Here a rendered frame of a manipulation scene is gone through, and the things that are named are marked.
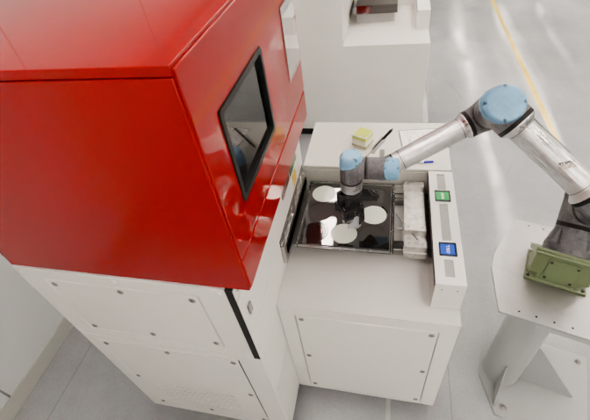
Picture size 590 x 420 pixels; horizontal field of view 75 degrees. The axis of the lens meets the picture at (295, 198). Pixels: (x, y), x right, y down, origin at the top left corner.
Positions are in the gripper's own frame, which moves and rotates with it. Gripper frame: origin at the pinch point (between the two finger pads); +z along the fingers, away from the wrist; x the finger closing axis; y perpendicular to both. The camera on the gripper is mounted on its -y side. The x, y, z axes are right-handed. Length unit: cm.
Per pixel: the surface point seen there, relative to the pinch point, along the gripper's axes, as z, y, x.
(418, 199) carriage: 3.3, -30.1, -1.6
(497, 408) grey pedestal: 90, -37, 60
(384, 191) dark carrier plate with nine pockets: 1.4, -20.2, -11.8
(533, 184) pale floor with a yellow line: 91, -169, -39
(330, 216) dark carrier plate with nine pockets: 1.3, 6.2, -10.4
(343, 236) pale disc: 1.3, 6.9, 1.5
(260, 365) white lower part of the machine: 15, 54, 26
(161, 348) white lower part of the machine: 13, 83, 5
